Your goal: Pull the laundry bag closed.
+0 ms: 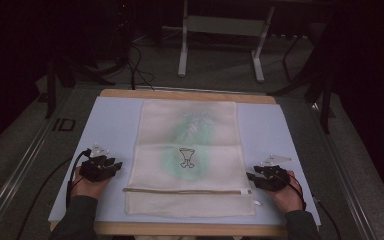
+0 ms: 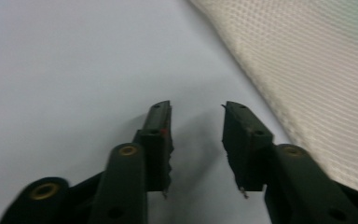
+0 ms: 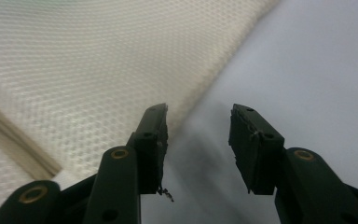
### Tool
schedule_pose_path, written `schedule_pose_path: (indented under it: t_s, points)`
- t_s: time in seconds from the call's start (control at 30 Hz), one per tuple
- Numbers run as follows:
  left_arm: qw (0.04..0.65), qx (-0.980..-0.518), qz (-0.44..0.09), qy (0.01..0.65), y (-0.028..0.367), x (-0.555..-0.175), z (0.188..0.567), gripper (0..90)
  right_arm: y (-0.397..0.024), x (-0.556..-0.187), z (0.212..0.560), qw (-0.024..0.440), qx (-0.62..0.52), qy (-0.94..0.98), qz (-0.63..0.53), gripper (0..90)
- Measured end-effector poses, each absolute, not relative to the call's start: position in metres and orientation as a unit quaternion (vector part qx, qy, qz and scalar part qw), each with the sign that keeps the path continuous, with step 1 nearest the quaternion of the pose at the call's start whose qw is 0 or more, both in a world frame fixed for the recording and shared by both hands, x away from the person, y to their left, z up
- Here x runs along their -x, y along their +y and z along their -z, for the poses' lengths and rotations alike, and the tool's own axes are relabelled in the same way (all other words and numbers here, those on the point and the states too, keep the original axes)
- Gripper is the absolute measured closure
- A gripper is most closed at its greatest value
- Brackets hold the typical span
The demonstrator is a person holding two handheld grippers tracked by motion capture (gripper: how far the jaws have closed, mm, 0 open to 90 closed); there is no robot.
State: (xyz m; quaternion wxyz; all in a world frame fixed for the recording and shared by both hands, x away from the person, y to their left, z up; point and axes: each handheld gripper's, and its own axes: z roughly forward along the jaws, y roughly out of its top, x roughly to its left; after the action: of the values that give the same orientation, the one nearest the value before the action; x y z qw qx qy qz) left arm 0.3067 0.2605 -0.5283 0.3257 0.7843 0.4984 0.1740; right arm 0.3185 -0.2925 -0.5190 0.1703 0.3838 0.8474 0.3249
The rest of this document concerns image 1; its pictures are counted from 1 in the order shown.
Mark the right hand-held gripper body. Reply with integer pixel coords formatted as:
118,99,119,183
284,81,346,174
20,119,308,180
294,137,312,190
259,154,294,193

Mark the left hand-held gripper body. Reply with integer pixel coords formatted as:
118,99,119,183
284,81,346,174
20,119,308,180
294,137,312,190
79,143,116,183

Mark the white zippered cloth bag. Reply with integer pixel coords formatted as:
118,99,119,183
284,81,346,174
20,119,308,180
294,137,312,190
122,98,257,220

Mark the person's left hand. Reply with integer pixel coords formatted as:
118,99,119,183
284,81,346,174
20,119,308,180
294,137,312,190
70,166,112,200

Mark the person's right hand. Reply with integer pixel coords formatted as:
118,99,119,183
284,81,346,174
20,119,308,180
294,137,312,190
268,170,306,214

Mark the light blue table mat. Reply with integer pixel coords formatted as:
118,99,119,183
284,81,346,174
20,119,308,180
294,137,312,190
47,96,322,227

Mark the dark metal stand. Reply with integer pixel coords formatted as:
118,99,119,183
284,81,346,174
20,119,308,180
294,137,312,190
38,49,117,120
267,19,337,135

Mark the white metal stand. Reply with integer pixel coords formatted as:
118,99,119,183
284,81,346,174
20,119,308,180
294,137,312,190
177,0,276,84

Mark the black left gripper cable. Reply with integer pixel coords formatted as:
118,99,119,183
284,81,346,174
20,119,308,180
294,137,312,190
15,149,92,240

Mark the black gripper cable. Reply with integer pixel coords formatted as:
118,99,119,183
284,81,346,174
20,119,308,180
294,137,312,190
15,149,92,240
282,173,342,240

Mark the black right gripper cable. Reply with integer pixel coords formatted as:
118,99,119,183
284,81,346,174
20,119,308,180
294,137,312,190
282,173,342,240

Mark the metal floor rail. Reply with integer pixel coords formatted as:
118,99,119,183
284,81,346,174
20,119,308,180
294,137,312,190
307,101,378,240
0,107,67,236

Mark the black floor cable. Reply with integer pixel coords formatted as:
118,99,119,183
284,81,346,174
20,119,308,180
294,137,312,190
125,39,156,92

